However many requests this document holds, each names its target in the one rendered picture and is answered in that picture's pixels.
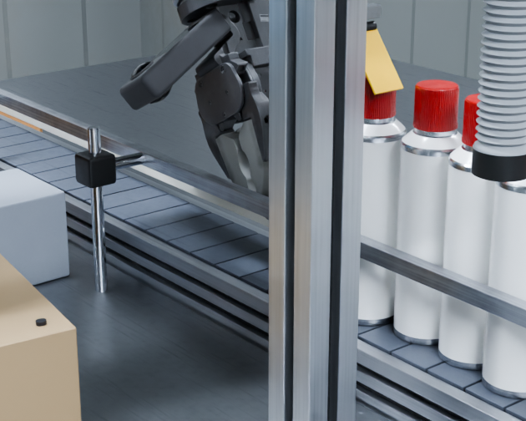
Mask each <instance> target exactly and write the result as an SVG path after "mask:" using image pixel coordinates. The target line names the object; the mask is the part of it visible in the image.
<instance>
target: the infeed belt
mask: <svg viewBox="0 0 526 421"><path fill-rule="evenodd" d="M75 154H77V152H75V151H73V150H70V149H68V148H66V147H63V146H61V145H59V144H56V143H54V142H52V141H51V140H48V139H45V138H44V137H41V136H39V135H37V134H34V133H32V132H30V131H28V130H25V129H23V128H21V127H18V126H16V125H15V124H11V123H9V122H7V121H5V120H3V119H0V161H2V162H3V163H5V164H7V165H10V166H12V167H13V168H15V169H16V168H17V169H20V170H22V171H24V172H26V173H28V174H30V175H32V176H34V177H36V178H38V179H40V180H42V181H44V182H46V183H48V184H50V185H52V186H54V187H56V188H58V189H60V190H62V191H64V193H66V194H68V195H71V196H72V197H74V198H76V199H78V200H81V201H82V202H84V203H86V204H88V205H91V197H90V188H88V187H87V186H85V185H82V184H80V183H78V182H77V181H76V174H75V158H74V156H75ZM103 194H104V213H106V214H108V215H110V216H112V217H114V218H116V219H118V220H120V221H122V222H124V223H126V224H128V225H130V226H132V227H134V228H136V229H138V230H140V231H142V232H144V233H146V234H148V235H150V236H152V237H154V238H156V239H158V240H160V241H162V242H164V243H166V244H168V245H170V246H172V247H174V248H176V249H178V250H180V251H182V252H184V253H186V254H188V255H190V256H192V257H194V258H196V259H198V260H200V261H202V262H204V263H206V264H208V265H210V266H213V267H215V268H217V269H219V270H221V271H223V272H225V273H227V274H229V275H231V276H233V277H235V278H237V279H239V280H241V281H243V282H245V283H247V284H249V285H251V286H253V287H255V288H257V289H259V290H261V291H263V292H265V293H267V294H269V237H267V236H264V235H262V234H260V233H259V234H258V232H256V231H253V230H251V229H249V228H246V227H244V226H242V225H239V224H237V223H234V222H233V221H230V220H228V219H226V218H224V217H222V216H219V215H216V214H215V213H211V212H210V211H208V210H206V209H203V208H201V207H199V206H197V205H194V204H192V203H189V202H188V201H186V200H183V199H180V198H179V197H177V196H175V195H171V194H169V193H168V192H165V191H163V190H161V189H158V188H156V187H154V186H152V185H149V184H147V183H144V182H143V181H141V180H137V179H135V178H134V177H132V176H131V177H130V176H129V175H126V174H125V173H122V172H120V171H118V170H116V182H115V183H114V184H111V185H105V186H103ZM357 339H359V340H361V341H363V342H365V343H367V344H369V345H371V346H373V347H375V348H377V349H379V350H381V351H383V352H385V353H387V354H389V355H391V356H393V357H395V358H397V359H399V360H402V361H403V362H405V363H408V364H410V365H412V366H413V367H415V368H418V369H420V370H422V371H424V372H425V373H428V374H430V375H432V376H434V377H435V378H438V379H440V380H442V381H444V382H445V383H448V384H450V385H452V386H454V387H455V388H458V389H460V390H462V391H464V392H465V393H468V394H470V395H472V396H474V397H475V398H478V399H480V400H482V401H484V402H485V403H488V404H490V405H492V406H494V407H495V408H498V409H500V410H502V411H504V412H505V413H508V414H510V415H512V416H514V417H515V418H518V419H520V420H522V421H526V399H521V398H508V397H504V396H501V395H498V394H496V393H493V392H492V391H490V390H488V389H487V388H486V387H485V386H484V385H483V382H482V379H481V377H482V372H483V370H469V369H463V368H457V367H454V366H452V365H449V364H447V363H445V362H444V361H443V360H442V359H441V358H440V357H439V356H438V351H437V350H438V345H419V344H414V343H410V342H406V341H403V340H402V339H400V338H399V337H397V336H396V335H395V333H394V331H393V322H389V323H387V324H383V325H377V326H363V325H358V334H357Z"/></svg>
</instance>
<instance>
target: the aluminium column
mask: <svg viewBox="0 0 526 421"><path fill-rule="evenodd" d="M366 45H367V0H269V421H355V420H356V390H357V334H358V305H359V276H360V247H361V218H362V161H363V132H364V103H365V74H366Z"/></svg>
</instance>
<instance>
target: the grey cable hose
mask: <svg viewBox="0 0 526 421"><path fill-rule="evenodd" d="M483 1H484V2H485V3H486V4H487V6H486V7H485V8H483V11H484V12H486V14H485V15H484V16H483V19H484V20H485V21H486V22H485V23H484V24H482V26H483V28H485V29H486V30H484V31H483V32H482V33H481V34H482V35H483V36H484V37H485V38H484V39H483V40H481V43H482V44H483V45H484V46H483V47H482V48H480V50H481V51H482V52H483V53H484V54H483V55H482V56H480V59H481V60H483V62H482V63H481V64H479V67H480V68H482V69H483V70H482V71H480V72H479V75H480V76H481V77H482V78H481V79H480V80H479V81H478V82H479V83H480V84H481V85H482V86H480V87H479V88H478V91H479V92H480V93H481V94H480V95H478V99H479V100H480V102H478V103H477V106H478V107H479V108H480V109H479V110H478V111H477V115H479V117H478V118H477V119H476V121H477V123H479V124H478V125H477V126H476V128H475V129H476V130H477V131H478V132H477V133H476V134H475V137H476V138H477V139H478V140H476V141H475V142H474V144H473V155H472V169H471V172H472V174H473V175H475V176H477V177H478V178H480V179H484V180H491V181H497V182H515V181H521V180H526V0H483Z"/></svg>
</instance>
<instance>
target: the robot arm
mask: <svg viewBox="0 0 526 421"><path fill-rule="evenodd" d="M172 2H173V4H174V6H176V7H177V11H178V14H179V16H180V21H181V23H182V24H183V25H185V26H189V27H187V29H185V30H184V31H183V32H182V33H181V34H180V35H179V36H178V37H177V38H175V39H174V40H173V41H172V42H171V43H170V44H169V45H168V46H167V47H165V48H164V49H163V50H162V51H161V52H160V53H159V54H158V55H156V56H155V57H154V58H153V59H152V60H151V61H149V62H144V63H142V64H140V65H139V66H137V67H136V68H135V70H134V71H133V73H132V75H131V78H130V81H128V82H127V83H126V84H125V85H124V86H123V87H122V88H121V89H120V94H121V96H122V97H123V98H124V99H125V101H126V102H127V103H128V104H129V106H130V107H131V108H132V109H134V110H138V109H141V108H142V107H144V106H145V105H147V104H154V103H158V102H160V101H162V100H163V99H165V98H166V97H167V96H168V95H169V92H170V90H171V88H172V87H173V86H172V85H173V84H175V83H176V82H177V81H178V80H179V79H180V78H181V77H182V76H183V75H184V74H185V73H186V72H187V71H188V70H189V69H191V68H192V67H193V66H194V65H195V64H196V63H197V62H198V61H199V60H200V59H201V58H202V57H203V56H204V55H205V54H207V53H208V52H209V51H210V50H211V49H212V48H213V47H214V49H213V50H212V51H211V52H210V53H209V54H208V56H207V57H206V58H205V59H204V60H203V61H202V62H201V63H200V64H199V65H198V66H197V67H196V69H195V71H196V73H197V74H196V75H195V79H196V83H195V95H196V100H197V104H198V109H199V116H200V118H201V121H202V124H203V128H204V132H205V138H206V140H207V143H208V146H209V147H210V150H211V152H212V154H213V156H214V157H215V159H216V160H217V162H218V164H219V165H220V167H221V169H222V170H223V171H224V173H225V175H226V176H227V178H228V179H230V180H232V182H233V183H235V184H237V185H241V186H243V187H245V188H247V189H249V190H253V191H255V192H257V193H260V194H262V195H265V196H268V197H269V0H172ZM238 123H243V125H242V127H239V129H237V130H236V131H234V129H233V126H234V124H238Z"/></svg>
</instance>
